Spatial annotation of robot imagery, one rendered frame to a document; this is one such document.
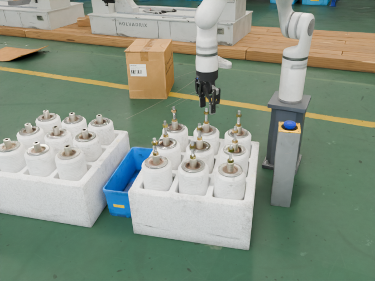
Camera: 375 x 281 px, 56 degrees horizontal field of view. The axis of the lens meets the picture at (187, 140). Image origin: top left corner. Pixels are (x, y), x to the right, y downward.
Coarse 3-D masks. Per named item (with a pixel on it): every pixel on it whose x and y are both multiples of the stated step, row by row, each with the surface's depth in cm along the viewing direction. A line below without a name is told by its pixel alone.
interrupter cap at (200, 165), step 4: (188, 160) 113; (196, 160) 113; (200, 160) 112; (184, 164) 111; (188, 164) 111; (196, 164) 111; (200, 164) 110; (204, 164) 110; (184, 168) 109; (188, 168) 109; (192, 168) 109; (196, 168) 109; (200, 168) 109; (192, 172) 107; (196, 172) 107
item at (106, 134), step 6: (90, 126) 136; (108, 126) 137; (96, 132) 136; (102, 132) 136; (108, 132) 137; (102, 138) 137; (108, 138) 138; (114, 138) 142; (102, 144) 138; (108, 144) 139
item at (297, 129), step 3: (279, 123) 120; (282, 123) 120; (297, 123) 119; (279, 126) 118; (282, 126) 118; (297, 126) 118; (279, 129) 116; (282, 129) 116; (285, 129) 116; (288, 129) 116; (291, 129) 116; (294, 129) 116; (297, 129) 116; (300, 129) 116; (288, 132) 115; (291, 132) 114; (294, 132) 114; (297, 132) 114; (300, 132) 114
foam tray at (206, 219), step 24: (144, 192) 111; (168, 192) 111; (144, 216) 115; (168, 216) 113; (192, 216) 110; (216, 216) 108; (240, 216) 106; (192, 240) 116; (216, 240) 113; (240, 240) 111
